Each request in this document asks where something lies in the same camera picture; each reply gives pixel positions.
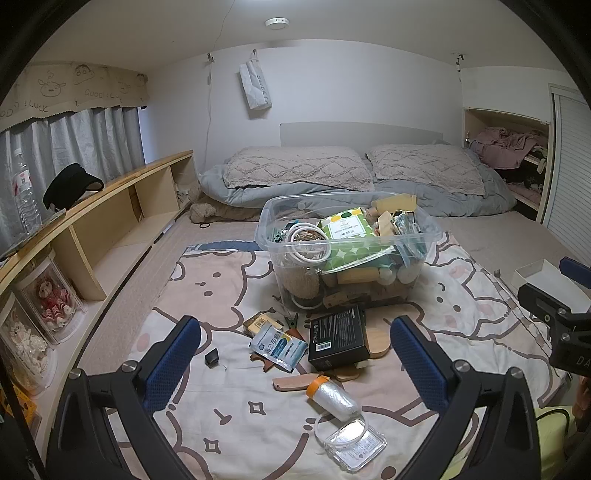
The beige printed valance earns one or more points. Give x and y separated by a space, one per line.
69 87

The yellow packet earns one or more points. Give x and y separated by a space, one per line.
258 325

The beige textured pillow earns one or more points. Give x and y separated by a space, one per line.
295 166
429 168

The thin white loop band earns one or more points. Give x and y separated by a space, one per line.
317 431

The white rabbit display box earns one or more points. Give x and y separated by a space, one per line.
23 341

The grey duvet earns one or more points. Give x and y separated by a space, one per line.
498 194

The grey headboard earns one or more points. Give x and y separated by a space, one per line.
360 134

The white open box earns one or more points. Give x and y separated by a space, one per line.
540 272

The round wooden coaster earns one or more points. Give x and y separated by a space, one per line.
379 344

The clear square plastic case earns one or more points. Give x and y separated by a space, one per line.
355 447

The green dotted tissue pack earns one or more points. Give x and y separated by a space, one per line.
355 251

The small black clip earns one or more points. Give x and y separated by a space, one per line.
212 359

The tan wooden piece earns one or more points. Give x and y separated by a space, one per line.
293 384

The clear water bottle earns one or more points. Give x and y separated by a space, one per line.
25 198

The blue white sachet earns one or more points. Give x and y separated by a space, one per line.
277 346

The pink clothes pile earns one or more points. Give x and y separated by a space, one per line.
498 147

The beige fuzzy blanket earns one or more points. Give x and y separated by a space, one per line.
231 211

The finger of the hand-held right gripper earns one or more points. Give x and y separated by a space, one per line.
575 270
540 300

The wooden bedside shelf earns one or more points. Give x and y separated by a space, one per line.
115 184

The black visor cap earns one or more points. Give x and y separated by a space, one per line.
69 182

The white louvered sliding door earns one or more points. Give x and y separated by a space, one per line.
572 175

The light green cloth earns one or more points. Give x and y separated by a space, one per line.
554 447

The round ceiling light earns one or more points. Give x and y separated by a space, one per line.
277 23

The ribbed light wooden block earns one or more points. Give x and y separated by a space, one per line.
355 275

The white hanging paper bag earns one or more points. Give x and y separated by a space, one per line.
255 85

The black cardboard box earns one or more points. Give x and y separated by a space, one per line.
337 337

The green plastic clip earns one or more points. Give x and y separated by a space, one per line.
291 321

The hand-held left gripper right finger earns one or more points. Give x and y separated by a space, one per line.
415 360

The wooden closet niche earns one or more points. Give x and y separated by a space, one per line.
471 124

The brown wooden disc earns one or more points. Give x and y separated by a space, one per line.
344 374

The beige fluffy plush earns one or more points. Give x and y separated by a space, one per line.
300 284

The orange-capped plastic bag roll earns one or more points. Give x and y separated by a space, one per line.
337 399

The red doll display box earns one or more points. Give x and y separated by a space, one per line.
51 300

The kraft paper tag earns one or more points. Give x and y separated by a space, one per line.
339 301

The cartoon bear printed blanket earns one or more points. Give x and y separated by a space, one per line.
217 323

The grey curtain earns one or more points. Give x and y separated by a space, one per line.
83 134

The white round bottle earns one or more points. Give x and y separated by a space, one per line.
407 275
387 276

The clear plastic storage bin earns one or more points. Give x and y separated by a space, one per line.
272 230

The beige bed mattress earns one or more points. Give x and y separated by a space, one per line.
485 240

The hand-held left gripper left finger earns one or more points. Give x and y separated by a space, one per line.
171 364

